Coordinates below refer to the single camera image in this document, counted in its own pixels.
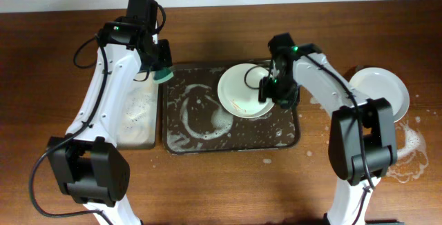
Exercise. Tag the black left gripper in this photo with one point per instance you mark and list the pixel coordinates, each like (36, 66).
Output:
(166, 58)

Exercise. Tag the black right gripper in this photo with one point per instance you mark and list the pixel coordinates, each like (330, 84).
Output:
(266, 93)

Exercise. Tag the green yellow sponge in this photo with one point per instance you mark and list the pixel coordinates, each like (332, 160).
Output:
(163, 75)

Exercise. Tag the white plate with red stain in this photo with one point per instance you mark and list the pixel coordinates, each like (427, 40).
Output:
(378, 83)

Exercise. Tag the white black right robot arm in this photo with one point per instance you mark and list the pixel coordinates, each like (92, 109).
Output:
(362, 139)

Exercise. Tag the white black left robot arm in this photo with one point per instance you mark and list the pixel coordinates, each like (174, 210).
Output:
(86, 162)

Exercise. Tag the white plate at tray corner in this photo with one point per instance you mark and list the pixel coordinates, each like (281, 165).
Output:
(236, 91)

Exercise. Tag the grey tray with soapy water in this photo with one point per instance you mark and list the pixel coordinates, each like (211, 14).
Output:
(137, 129)

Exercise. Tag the dark brown plastic tray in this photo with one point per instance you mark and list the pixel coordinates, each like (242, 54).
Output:
(195, 121)

